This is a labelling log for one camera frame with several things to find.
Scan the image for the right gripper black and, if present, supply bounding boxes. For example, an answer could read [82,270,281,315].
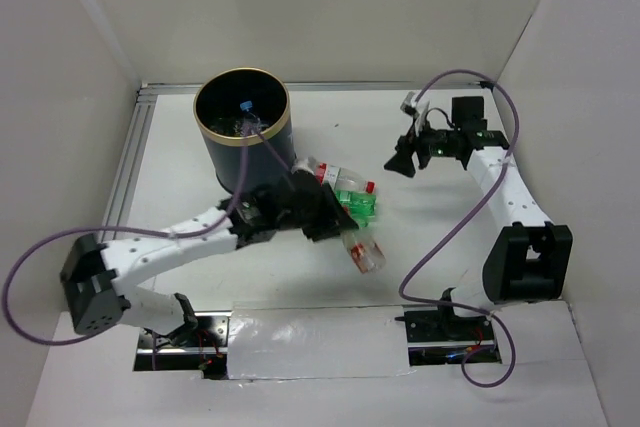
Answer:
[384,115,460,178]

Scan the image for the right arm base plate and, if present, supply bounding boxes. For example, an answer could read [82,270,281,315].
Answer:
[394,307,501,367]

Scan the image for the red cap bottle front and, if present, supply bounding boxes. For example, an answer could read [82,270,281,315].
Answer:
[341,230,386,274]

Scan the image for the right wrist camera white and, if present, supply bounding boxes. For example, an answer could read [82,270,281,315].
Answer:
[400,91,429,136]

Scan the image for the green bottle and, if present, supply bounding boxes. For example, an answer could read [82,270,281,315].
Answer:
[349,211,376,228]
[336,190,377,217]

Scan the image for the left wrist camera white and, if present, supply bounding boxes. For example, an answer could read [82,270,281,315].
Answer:
[291,156,319,175]

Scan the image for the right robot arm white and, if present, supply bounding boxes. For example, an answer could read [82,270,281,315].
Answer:
[384,93,573,339]

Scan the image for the red label bottle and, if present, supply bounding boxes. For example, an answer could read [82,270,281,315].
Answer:
[315,163,375,194]

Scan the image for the white plastic sheet front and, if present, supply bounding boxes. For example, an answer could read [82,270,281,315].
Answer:
[227,306,411,380]

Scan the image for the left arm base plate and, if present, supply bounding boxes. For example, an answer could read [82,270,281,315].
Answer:
[133,311,232,380]

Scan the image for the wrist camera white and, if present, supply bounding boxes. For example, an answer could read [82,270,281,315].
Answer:
[291,156,319,175]
[400,91,429,136]

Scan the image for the aluminium frame rail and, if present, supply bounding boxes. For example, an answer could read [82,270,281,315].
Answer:
[138,79,488,96]
[102,86,157,226]

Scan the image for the clear bottle blue label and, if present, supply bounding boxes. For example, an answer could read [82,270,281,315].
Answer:
[235,100,269,136]

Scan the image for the dark blue round bin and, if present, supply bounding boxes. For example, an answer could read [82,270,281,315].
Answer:
[193,67,296,193]

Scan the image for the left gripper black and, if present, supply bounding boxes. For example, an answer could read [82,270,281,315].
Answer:
[277,179,357,241]

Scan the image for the aluminium frame rail back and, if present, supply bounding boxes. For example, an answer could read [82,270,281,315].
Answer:
[138,79,488,96]

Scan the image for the aluminium frame rail left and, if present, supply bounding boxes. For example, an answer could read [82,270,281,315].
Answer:
[102,86,157,226]

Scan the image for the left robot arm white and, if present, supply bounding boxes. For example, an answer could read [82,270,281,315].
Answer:
[60,171,358,346]

